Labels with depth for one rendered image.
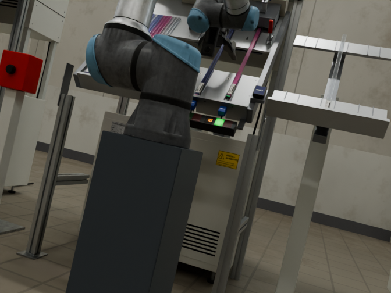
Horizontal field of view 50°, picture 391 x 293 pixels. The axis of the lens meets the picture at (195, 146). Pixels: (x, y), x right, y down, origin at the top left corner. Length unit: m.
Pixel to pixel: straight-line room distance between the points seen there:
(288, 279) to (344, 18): 4.12
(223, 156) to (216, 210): 0.23
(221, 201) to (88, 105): 4.18
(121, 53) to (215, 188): 0.95
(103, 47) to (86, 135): 4.77
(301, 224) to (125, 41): 0.86
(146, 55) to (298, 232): 0.84
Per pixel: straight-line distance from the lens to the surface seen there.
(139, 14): 1.02
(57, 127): 1.71
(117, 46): 0.98
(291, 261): 1.52
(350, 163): 5.00
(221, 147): 1.77
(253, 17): 1.35
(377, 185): 5.04
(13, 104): 2.00
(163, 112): 0.89
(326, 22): 5.28
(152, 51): 0.94
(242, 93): 1.53
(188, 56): 0.92
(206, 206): 1.79
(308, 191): 1.48
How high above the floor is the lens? 0.57
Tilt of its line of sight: level
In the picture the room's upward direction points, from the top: 13 degrees clockwise
